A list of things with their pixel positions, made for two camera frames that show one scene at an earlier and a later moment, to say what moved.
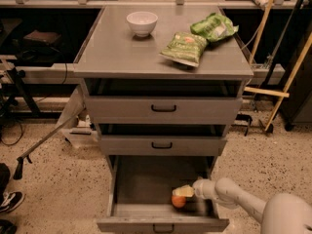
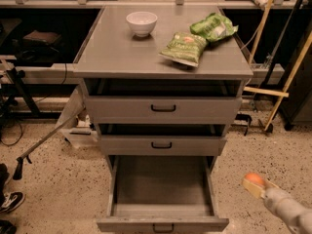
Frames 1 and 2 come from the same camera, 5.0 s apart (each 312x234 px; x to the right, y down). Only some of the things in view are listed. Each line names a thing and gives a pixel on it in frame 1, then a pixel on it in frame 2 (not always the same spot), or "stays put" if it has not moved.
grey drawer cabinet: [164, 84] stays put
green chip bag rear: [214, 27] stays put
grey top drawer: [163, 110] stays put
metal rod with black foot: [18, 174] stays put
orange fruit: [178, 201] → [254, 177]
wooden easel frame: [285, 94] stays put
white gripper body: [201, 188] → [279, 201]
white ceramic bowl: [142, 22] stays put
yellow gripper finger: [186, 190] → [256, 190]
